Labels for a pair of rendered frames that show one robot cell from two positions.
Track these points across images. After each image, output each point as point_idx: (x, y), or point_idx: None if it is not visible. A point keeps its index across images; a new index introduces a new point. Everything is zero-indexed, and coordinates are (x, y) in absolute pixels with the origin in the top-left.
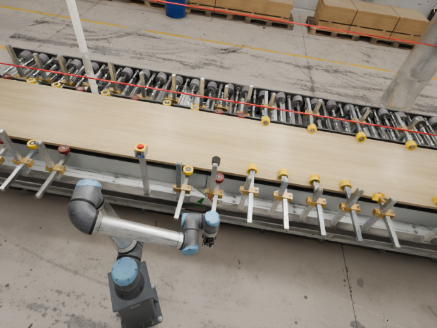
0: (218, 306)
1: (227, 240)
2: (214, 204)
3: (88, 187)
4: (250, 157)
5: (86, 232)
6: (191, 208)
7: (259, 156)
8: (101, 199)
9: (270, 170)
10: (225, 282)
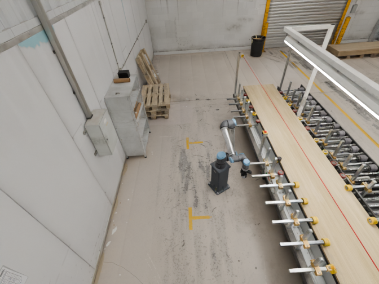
0: (231, 217)
1: (268, 214)
2: (264, 175)
3: (232, 120)
4: (307, 184)
5: (220, 127)
6: (261, 172)
7: (311, 189)
8: (232, 127)
9: (304, 195)
10: (244, 218)
